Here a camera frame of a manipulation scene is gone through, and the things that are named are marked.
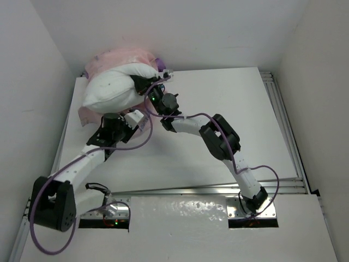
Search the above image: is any pink purple pillowcase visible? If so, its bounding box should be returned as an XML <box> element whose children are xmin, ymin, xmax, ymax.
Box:
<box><xmin>78</xmin><ymin>48</ymin><xmax>166</xmax><ymax>126</ymax></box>

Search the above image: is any metal base plate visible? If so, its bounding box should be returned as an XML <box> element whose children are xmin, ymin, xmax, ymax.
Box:
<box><xmin>81</xmin><ymin>198</ymin><xmax>131</xmax><ymax>219</ymax></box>
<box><xmin>226</xmin><ymin>196</ymin><xmax>278</xmax><ymax>218</ymax></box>

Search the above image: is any aluminium frame rail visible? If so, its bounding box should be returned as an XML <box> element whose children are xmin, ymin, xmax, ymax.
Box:
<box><xmin>260</xmin><ymin>72</ymin><xmax>311</xmax><ymax>194</ymax></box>

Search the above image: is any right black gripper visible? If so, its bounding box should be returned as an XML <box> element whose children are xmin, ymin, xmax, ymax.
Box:
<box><xmin>133</xmin><ymin>73</ymin><xmax>165</xmax><ymax>115</ymax></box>

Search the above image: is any white front cover board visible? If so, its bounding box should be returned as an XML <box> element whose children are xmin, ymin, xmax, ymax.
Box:
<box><xmin>21</xmin><ymin>195</ymin><xmax>336</xmax><ymax>261</ymax></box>

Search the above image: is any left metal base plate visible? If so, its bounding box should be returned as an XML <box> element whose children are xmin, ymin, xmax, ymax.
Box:
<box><xmin>81</xmin><ymin>198</ymin><xmax>131</xmax><ymax>219</ymax></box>

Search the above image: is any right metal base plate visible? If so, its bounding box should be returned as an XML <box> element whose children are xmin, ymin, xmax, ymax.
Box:
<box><xmin>226</xmin><ymin>196</ymin><xmax>278</xmax><ymax>218</ymax></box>

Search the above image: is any white pillow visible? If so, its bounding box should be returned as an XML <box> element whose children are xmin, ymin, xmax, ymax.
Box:
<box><xmin>82</xmin><ymin>63</ymin><xmax>159</xmax><ymax>114</ymax></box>

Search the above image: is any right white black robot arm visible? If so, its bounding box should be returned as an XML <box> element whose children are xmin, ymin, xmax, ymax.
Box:
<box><xmin>131</xmin><ymin>75</ymin><xmax>268</xmax><ymax>216</ymax></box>

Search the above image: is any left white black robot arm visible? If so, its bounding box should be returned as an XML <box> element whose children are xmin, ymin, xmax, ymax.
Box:
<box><xmin>29</xmin><ymin>110</ymin><xmax>144</xmax><ymax>232</ymax></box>

